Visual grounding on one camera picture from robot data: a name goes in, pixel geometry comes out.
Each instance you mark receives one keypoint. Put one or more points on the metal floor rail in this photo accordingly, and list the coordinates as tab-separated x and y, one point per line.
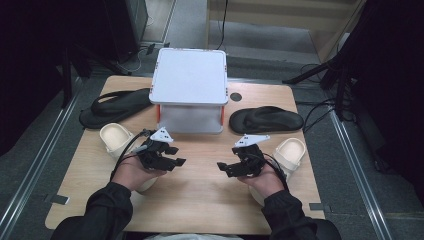
40	156
358	173

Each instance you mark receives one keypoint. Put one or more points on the wooden platform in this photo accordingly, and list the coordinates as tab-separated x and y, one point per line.
266	20

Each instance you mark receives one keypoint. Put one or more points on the black metal stand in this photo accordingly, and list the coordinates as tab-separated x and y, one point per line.
68	76

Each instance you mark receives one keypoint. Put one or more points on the person's left hand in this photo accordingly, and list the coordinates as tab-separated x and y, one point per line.
131	175

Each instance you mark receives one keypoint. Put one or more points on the person's right hand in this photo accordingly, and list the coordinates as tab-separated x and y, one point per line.
266	186

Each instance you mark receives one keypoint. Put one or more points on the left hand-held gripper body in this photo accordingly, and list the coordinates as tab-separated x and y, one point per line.
153	156

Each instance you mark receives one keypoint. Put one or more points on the cream clog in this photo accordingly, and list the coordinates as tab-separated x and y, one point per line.
115	138
290	153

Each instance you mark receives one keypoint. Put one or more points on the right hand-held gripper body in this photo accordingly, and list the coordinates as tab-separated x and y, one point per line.
253	163

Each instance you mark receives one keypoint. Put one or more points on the grey tape strip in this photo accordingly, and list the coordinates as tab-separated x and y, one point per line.
318	207
58	199

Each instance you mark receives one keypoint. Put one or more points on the white shoe rack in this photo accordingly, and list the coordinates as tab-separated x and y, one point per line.
190	76

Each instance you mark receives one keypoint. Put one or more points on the black tripod stand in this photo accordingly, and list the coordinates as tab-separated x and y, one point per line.
340	86

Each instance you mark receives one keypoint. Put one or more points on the black table grommet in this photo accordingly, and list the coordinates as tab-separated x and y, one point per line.
236	97

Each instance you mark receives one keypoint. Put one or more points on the person's light trousers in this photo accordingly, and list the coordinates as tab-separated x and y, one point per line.
193	237

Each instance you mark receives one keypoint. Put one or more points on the black flip-flop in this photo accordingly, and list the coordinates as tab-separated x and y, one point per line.
266	120
116	108

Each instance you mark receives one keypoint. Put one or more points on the black cabinet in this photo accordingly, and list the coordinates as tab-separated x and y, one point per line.
128	26

